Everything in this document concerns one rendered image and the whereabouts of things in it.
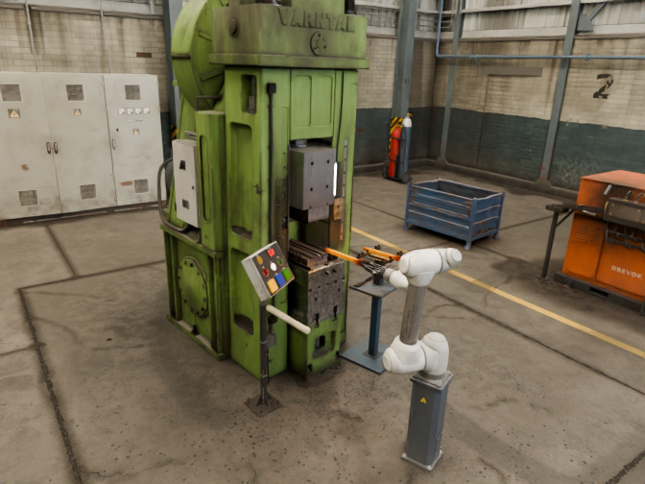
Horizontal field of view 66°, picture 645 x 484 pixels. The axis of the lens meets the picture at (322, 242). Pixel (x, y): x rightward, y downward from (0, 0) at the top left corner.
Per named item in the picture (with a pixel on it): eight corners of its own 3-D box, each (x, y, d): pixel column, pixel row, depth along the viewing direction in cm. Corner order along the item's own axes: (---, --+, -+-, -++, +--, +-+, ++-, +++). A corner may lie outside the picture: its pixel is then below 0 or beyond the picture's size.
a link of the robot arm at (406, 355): (424, 376, 283) (390, 383, 275) (410, 358, 296) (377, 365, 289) (447, 255, 250) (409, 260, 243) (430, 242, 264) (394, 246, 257)
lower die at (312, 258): (326, 262, 375) (327, 252, 372) (306, 268, 362) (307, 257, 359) (292, 247, 404) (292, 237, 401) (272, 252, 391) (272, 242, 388)
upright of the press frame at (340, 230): (346, 342, 442) (361, 69, 365) (324, 352, 425) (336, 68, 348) (313, 324, 472) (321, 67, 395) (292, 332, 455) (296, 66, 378)
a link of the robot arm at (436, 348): (452, 373, 288) (457, 339, 281) (424, 378, 282) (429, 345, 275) (437, 357, 303) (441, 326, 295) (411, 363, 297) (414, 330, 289)
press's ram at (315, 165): (342, 202, 369) (345, 148, 355) (302, 210, 344) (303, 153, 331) (305, 190, 398) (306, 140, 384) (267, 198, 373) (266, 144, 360)
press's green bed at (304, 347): (340, 362, 411) (343, 312, 395) (306, 379, 387) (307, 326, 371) (298, 336, 449) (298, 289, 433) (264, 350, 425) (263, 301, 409)
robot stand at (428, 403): (442, 453, 317) (454, 374, 297) (430, 472, 302) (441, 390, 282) (414, 440, 328) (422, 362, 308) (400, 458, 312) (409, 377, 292)
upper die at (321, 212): (328, 217, 363) (329, 205, 360) (308, 222, 350) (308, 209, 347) (292, 205, 392) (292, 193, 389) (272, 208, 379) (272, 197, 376)
